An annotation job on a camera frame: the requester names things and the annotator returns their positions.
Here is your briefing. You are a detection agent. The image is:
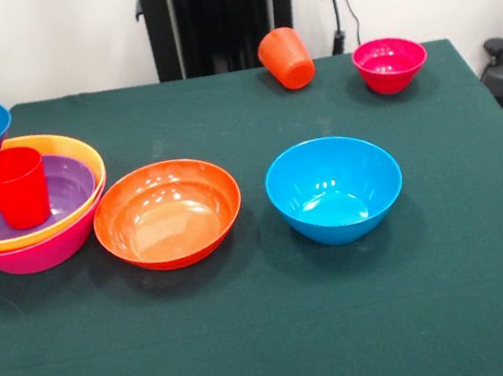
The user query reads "large orange bowl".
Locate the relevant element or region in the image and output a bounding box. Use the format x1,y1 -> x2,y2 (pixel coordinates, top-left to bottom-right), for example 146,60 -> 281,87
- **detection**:
0,123 -> 117,253

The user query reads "red cup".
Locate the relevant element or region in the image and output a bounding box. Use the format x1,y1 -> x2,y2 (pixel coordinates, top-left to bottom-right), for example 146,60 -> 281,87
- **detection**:
0,142 -> 55,235

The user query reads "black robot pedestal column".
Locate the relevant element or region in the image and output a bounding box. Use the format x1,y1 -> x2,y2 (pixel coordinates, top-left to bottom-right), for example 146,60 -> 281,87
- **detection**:
132,0 -> 311,87

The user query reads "dark green table cloth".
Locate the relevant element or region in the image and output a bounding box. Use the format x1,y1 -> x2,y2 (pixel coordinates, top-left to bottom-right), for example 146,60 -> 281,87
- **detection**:
0,23 -> 503,376

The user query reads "large pink bowl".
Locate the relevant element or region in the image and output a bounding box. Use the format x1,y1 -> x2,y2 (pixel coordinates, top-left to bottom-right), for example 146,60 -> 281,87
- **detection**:
0,170 -> 122,280

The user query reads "light blue bowl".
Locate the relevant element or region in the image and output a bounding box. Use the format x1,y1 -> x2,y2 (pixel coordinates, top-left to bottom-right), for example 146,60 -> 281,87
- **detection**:
258,125 -> 412,257

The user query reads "red-orange bowl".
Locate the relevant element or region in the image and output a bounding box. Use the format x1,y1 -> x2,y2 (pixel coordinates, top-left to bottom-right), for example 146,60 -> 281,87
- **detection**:
84,148 -> 252,283

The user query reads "small pink bowl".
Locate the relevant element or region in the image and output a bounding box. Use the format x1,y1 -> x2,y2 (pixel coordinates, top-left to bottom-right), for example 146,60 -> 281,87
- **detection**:
349,30 -> 433,101

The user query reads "purple bowl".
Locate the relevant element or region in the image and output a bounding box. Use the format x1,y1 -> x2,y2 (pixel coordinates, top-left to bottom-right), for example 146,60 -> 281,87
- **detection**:
0,146 -> 103,242

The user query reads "orange cup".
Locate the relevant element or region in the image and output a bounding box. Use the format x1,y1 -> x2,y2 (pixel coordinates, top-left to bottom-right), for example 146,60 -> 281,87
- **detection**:
253,22 -> 319,96

